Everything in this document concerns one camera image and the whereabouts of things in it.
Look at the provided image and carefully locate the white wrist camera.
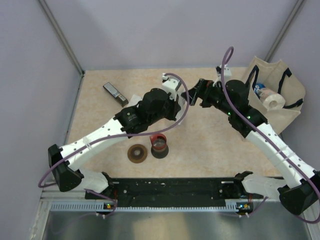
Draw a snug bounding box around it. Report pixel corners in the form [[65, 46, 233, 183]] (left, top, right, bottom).
[[161, 73, 182, 101], [215, 64, 232, 82]]

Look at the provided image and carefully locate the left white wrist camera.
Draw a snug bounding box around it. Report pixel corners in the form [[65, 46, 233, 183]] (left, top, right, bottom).
[[161, 73, 182, 101]]

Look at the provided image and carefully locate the blue snack package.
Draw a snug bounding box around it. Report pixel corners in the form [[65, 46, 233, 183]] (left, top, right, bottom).
[[253, 83, 266, 98]]

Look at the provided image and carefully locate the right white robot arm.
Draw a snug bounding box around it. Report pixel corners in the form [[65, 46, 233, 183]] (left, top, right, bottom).
[[181, 78, 320, 216]]

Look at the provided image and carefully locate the beige canvas tote bag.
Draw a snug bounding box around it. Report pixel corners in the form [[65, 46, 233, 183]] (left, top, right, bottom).
[[241, 56, 306, 134]]

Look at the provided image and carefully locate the white coffee filter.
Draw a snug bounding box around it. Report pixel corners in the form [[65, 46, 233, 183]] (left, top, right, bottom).
[[176, 91, 187, 126], [127, 94, 142, 107]]

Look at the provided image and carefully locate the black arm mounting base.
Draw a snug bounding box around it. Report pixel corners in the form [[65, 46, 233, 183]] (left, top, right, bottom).
[[101, 177, 249, 208]]

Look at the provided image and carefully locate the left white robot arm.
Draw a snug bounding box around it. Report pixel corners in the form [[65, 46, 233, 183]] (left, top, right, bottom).
[[48, 88, 184, 199]]

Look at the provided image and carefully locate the red rimmed glass carafe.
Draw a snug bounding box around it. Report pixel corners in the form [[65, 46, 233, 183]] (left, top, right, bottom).
[[149, 133, 169, 159]]

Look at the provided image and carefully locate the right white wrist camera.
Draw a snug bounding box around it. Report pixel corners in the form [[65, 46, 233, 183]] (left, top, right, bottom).
[[215, 64, 232, 82]]

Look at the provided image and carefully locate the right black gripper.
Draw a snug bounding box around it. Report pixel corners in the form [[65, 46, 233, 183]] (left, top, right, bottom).
[[181, 79, 234, 117]]

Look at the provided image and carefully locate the dark wooden dripper ring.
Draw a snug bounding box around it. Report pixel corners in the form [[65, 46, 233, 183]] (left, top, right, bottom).
[[127, 143, 148, 164]]

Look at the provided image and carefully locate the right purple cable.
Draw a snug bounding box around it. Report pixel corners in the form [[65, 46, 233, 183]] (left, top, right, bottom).
[[221, 46, 320, 224]]

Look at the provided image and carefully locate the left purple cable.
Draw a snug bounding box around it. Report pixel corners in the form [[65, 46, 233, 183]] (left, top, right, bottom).
[[37, 72, 190, 218]]

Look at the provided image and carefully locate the white slotted cable duct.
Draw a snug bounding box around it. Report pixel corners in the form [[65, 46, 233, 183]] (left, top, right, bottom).
[[50, 201, 253, 213]]

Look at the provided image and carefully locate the white flat coffee filter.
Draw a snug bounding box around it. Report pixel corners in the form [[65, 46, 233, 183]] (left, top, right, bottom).
[[127, 94, 142, 107]]

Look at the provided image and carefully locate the purple cable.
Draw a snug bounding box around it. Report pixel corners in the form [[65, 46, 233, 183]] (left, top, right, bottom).
[[221, 46, 320, 224], [37, 72, 190, 218]]

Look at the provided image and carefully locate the white paper roll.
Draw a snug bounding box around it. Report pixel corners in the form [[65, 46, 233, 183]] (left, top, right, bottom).
[[260, 92, 286, 111]]

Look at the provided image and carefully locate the black toothpaste box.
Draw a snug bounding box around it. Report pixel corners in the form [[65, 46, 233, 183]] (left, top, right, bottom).
[[102, 82, 129, 107]]

